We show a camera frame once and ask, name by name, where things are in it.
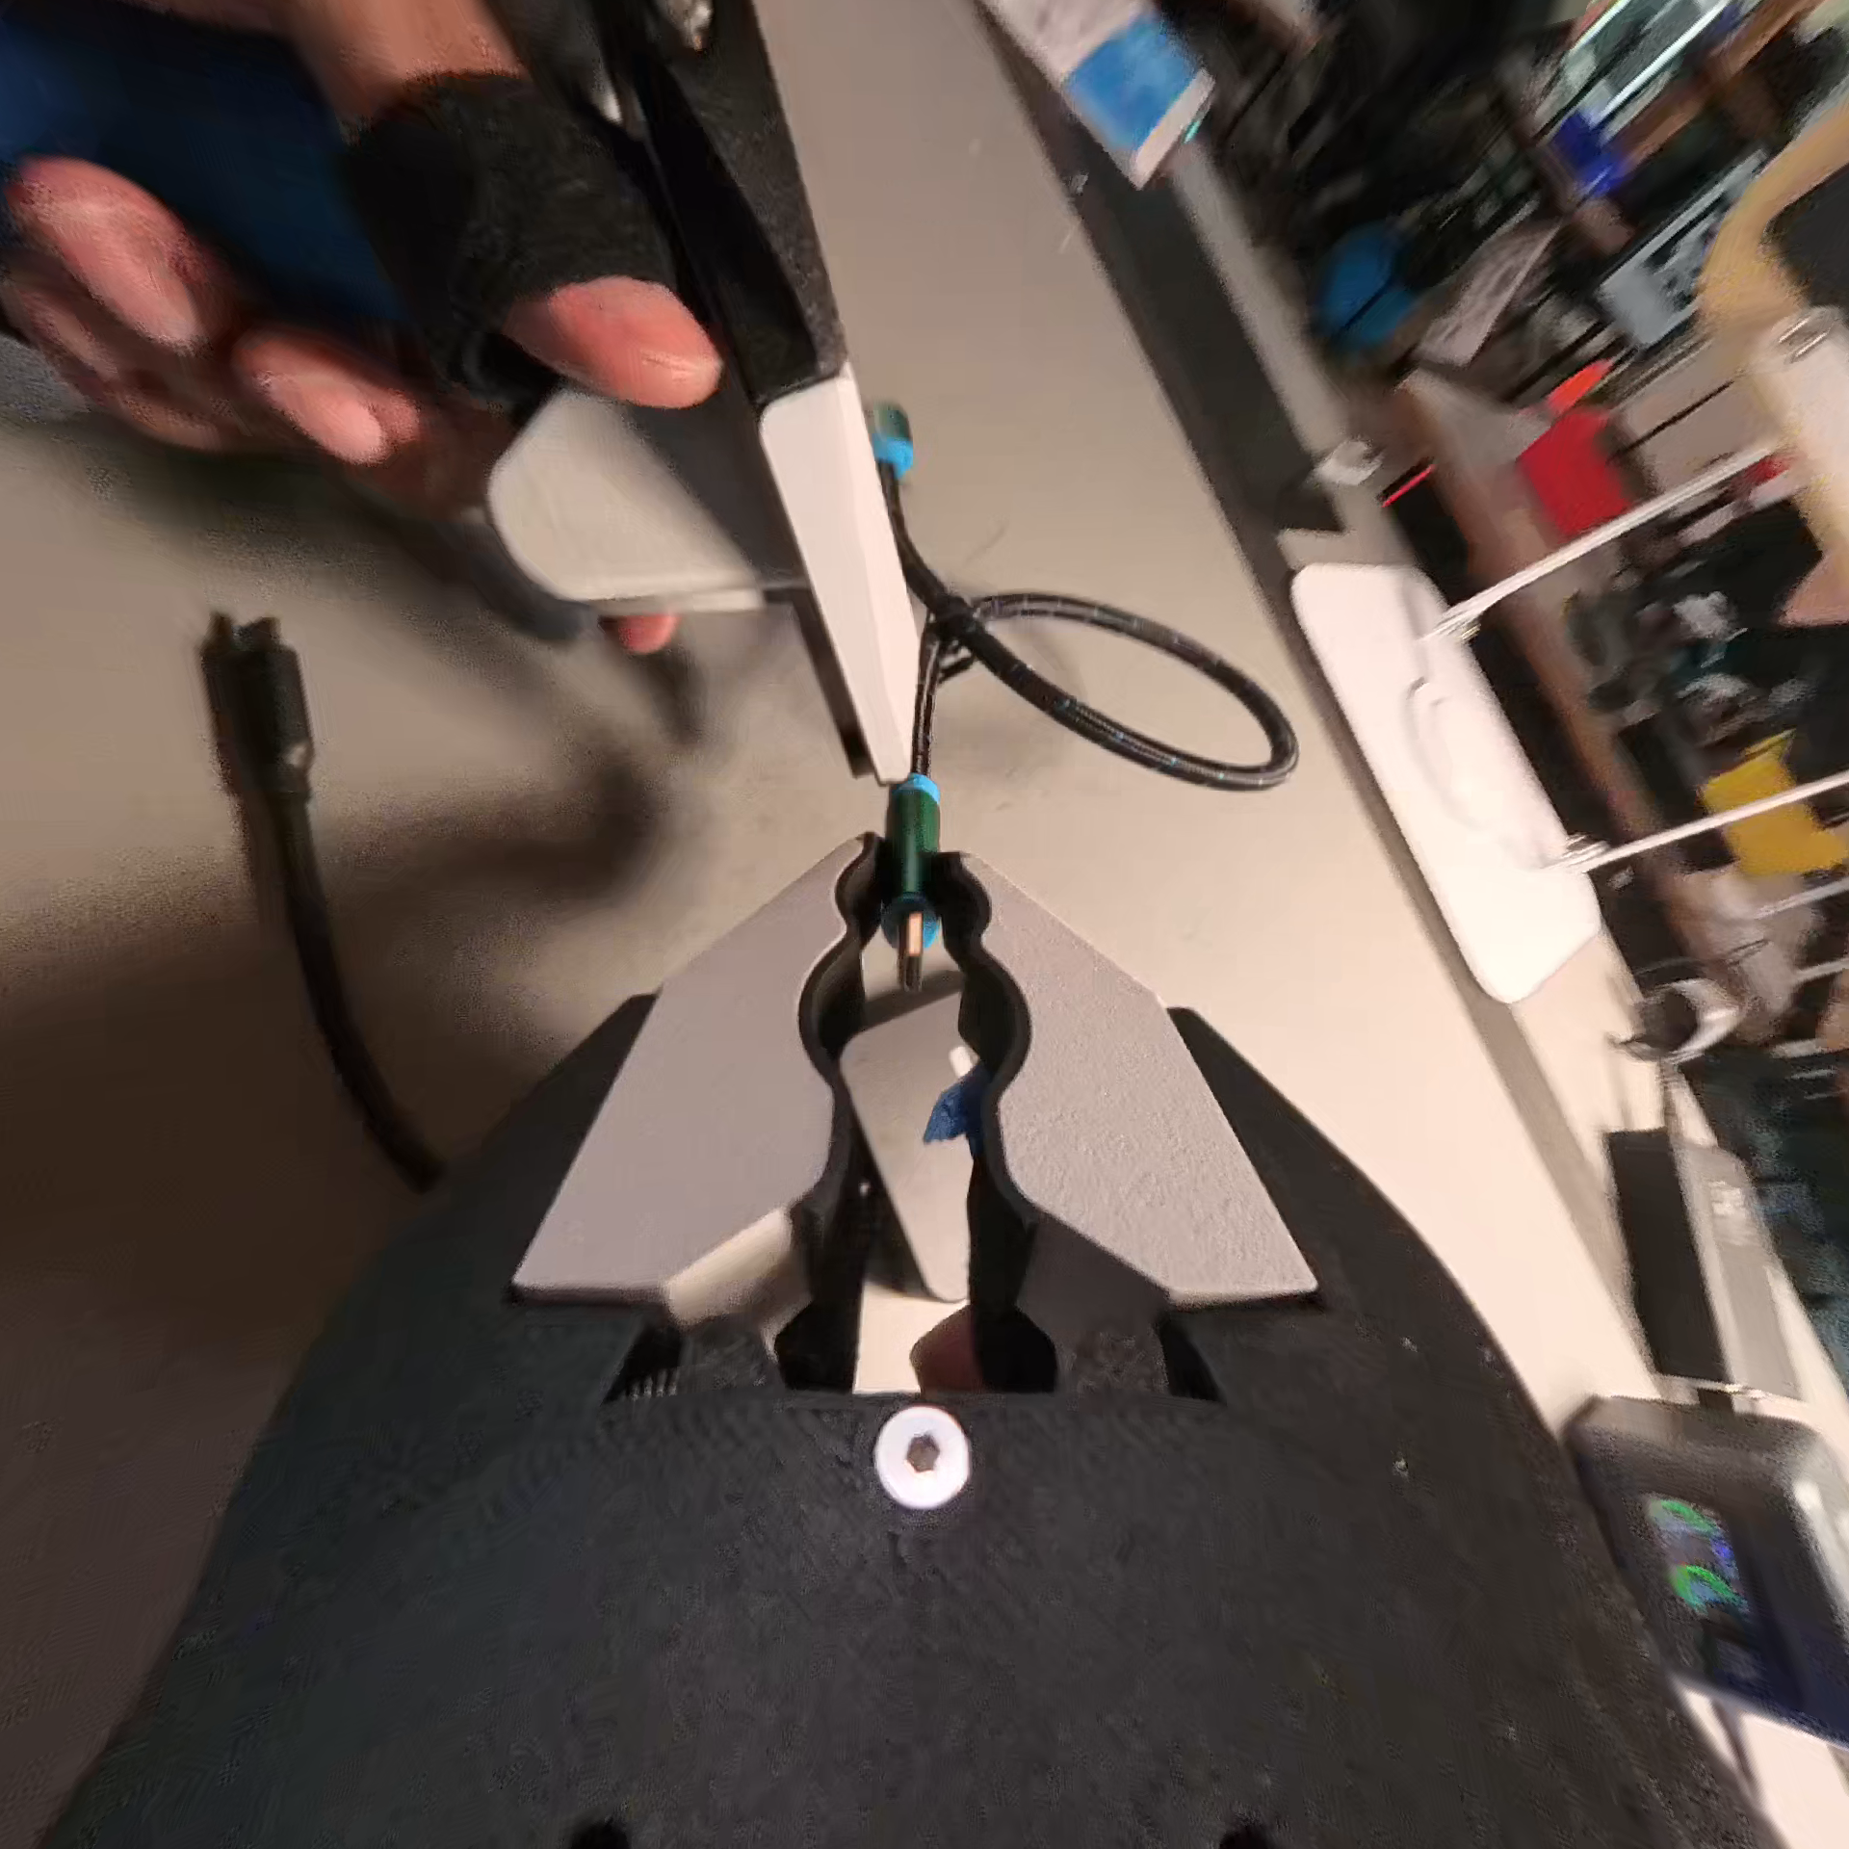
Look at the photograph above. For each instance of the white paper sheet blue header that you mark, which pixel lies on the white paper sheet blue header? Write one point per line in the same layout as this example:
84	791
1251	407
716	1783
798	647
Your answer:
1134	79

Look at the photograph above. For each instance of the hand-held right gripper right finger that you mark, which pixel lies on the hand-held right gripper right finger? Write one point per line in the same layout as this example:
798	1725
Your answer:
1157	1157

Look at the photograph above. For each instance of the red box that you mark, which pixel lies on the red box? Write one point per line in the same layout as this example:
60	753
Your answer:
1574	476

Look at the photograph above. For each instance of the white desk stand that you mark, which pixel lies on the white desk stand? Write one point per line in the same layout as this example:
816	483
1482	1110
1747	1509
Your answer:
1444	780

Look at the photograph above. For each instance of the yellow box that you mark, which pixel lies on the yellow box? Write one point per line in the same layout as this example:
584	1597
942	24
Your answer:
1771	809

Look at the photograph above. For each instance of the dark board with wooden frame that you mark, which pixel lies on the dark board with wooden frame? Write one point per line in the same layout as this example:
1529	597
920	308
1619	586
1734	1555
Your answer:
1756	244

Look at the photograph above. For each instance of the black flat strip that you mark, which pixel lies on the black flat strip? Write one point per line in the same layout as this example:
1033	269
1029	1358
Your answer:
1229	374

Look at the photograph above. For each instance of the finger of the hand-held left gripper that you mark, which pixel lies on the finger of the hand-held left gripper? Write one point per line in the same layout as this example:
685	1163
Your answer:
853	577

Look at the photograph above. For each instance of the grey charger with display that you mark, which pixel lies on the grey charger with display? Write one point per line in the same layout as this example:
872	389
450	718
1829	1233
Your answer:
1631	1473

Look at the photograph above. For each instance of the person's left hand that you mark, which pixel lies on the person's left hand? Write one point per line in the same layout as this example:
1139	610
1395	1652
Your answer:
289	391

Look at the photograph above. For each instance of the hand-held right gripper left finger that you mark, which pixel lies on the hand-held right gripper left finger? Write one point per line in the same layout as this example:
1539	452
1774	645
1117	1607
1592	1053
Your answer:
679	1157

